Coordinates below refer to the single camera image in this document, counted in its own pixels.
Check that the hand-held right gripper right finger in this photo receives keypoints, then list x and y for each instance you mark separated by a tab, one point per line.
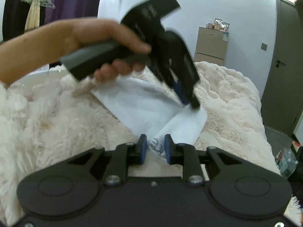
168	149

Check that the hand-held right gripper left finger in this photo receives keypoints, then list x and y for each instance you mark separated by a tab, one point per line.
142	149

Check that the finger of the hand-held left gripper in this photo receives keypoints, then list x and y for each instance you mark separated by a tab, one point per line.
182	59
181	92

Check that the white cloth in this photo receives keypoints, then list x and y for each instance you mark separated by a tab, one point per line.
142	108

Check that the person's left forearm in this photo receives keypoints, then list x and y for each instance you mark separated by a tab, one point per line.
28	54

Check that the plastic bag of bottles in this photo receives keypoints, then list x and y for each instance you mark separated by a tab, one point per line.
286	163

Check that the person's left hand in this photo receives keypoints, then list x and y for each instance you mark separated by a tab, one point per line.
99	33

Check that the brown fridge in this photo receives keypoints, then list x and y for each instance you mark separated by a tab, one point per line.
209	47

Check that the snack packets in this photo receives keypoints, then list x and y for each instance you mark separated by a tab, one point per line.
219	24

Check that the cream fluffy blanket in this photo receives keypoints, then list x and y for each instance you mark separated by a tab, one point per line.
236	104

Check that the dark purple curtain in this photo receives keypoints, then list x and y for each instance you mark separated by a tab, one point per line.
71	0

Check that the grey door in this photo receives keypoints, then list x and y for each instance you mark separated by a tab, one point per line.
284	94

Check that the clothes hangers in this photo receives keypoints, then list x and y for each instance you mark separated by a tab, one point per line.
33	11

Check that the grey light switch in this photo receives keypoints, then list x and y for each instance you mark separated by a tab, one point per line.
264	46

